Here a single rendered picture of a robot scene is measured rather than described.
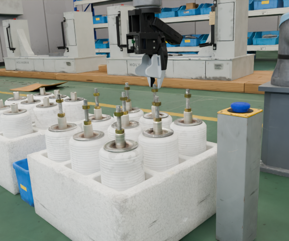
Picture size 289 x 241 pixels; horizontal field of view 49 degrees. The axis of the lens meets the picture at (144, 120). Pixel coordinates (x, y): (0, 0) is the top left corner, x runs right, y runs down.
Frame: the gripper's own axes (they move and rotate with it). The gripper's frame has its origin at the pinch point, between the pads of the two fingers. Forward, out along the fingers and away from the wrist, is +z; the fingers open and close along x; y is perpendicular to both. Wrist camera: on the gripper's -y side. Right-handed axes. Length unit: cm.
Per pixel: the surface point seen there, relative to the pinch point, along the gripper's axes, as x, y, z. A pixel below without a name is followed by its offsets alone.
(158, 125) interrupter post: 15.1, 10.1, 7.4
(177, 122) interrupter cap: 10.5, 0.9, 9.4
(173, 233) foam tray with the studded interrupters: 22.5, 11.9, 31.7
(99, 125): -4.6, 16.6, 10.3
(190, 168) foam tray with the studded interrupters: 21.0, 5.6, 17.4
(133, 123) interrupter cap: 3.3, 10.3, 9.5
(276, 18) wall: -469, -695, -42
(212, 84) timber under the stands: -122, -139, 29
